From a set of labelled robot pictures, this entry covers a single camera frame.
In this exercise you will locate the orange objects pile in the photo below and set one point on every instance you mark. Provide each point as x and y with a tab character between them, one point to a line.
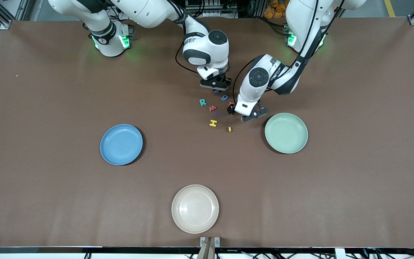
275	10

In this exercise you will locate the blue round plate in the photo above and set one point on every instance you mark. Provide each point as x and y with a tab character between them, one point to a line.
121	144

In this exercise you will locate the black electronics rack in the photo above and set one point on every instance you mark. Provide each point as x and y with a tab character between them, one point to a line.
210	9

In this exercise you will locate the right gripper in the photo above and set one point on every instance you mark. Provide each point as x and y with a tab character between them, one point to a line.
224	78

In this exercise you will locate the red foam letter w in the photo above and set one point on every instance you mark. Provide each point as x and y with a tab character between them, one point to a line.
212	108

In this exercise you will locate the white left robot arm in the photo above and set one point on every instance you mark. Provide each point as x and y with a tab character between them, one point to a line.
300	18

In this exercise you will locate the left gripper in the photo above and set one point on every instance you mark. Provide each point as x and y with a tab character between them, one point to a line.
231	109

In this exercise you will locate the small metal bracket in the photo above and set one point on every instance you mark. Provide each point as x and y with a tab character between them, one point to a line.
202	240

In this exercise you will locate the yellow foam letter H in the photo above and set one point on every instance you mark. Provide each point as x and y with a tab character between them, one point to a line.
212	123

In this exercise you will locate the beige round plate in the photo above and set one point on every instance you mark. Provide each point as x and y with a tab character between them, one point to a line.
195	209

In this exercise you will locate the green round plate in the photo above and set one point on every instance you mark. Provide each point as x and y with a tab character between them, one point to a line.
286	133

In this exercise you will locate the teal foam letter R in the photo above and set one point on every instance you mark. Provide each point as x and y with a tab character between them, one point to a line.
202	102

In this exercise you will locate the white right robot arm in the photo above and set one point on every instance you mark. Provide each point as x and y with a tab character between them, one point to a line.
146	12

